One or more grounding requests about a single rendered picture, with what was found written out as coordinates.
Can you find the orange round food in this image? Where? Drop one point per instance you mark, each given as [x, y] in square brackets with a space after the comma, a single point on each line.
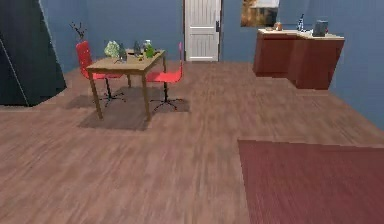
[277, 26]

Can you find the red swivel chair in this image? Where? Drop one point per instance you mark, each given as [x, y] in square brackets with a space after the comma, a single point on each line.
[168, 76]
[85, 56]

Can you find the small yellow-green fruit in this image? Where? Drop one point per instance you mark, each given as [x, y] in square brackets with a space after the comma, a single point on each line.
[140, 58]

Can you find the wooden dining table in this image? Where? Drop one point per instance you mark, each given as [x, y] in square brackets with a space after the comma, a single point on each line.
[133, 65]

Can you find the green bottle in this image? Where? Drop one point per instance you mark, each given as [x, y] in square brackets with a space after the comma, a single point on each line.
[148, 50]

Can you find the white panelled room door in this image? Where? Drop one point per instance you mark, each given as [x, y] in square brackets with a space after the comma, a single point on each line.
[202, 30]

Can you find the dark grey glass bottle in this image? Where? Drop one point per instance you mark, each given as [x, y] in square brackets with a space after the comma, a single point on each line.
[122, 53]
[137, 49]

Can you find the framed landscape picture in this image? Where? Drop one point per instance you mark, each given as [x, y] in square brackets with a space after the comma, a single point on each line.
[260, 13]

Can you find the red-brown counter cabinet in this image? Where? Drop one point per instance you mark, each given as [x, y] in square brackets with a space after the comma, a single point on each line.
[300, 56]

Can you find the bare dark twig plant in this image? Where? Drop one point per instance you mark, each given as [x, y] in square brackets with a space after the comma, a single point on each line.
[79, 31]

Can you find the blue white spray bottle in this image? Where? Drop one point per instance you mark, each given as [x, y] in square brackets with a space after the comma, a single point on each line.
[301, 23]

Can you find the dark red carpet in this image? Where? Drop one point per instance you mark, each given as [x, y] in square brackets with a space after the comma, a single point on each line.
[316, 183]

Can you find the grey toaster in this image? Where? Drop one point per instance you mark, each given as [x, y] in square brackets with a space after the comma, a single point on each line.
[320, 28]

